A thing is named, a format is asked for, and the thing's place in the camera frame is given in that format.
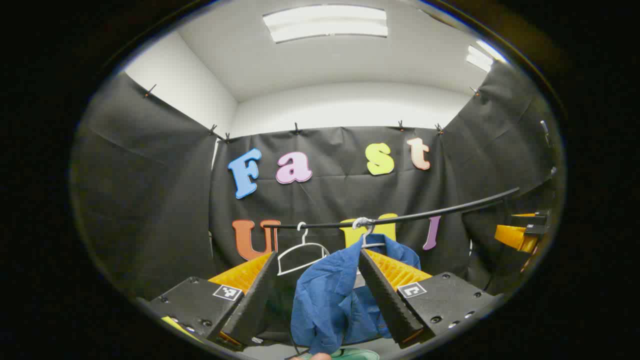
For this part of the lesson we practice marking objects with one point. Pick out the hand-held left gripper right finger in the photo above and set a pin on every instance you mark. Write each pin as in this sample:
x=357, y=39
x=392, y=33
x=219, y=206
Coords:
x=387, y=300

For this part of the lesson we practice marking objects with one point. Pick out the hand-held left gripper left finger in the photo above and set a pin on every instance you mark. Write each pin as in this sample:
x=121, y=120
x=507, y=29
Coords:
x=257, y=300

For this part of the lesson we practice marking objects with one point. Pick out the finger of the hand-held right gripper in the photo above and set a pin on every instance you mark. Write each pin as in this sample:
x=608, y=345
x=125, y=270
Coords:
x=517, y=238

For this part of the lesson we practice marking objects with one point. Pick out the blue garment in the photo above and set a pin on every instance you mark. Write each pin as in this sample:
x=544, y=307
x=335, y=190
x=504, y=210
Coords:
x=325, y=300

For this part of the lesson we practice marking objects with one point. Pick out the green mesh laundry hamper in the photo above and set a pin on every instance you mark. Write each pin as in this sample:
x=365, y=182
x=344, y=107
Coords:
x=356, y=355

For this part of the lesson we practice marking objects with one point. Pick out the black clothes rack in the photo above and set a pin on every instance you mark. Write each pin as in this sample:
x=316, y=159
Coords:
x=425, y=215

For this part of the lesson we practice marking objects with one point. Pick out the black backdrop cloth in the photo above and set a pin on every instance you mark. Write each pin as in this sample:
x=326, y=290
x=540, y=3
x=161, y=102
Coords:
x=150, y=200

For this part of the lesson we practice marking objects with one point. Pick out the row of black cloth clips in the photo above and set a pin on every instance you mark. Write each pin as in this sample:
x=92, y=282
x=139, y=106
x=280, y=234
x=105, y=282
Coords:
x=296, y=129

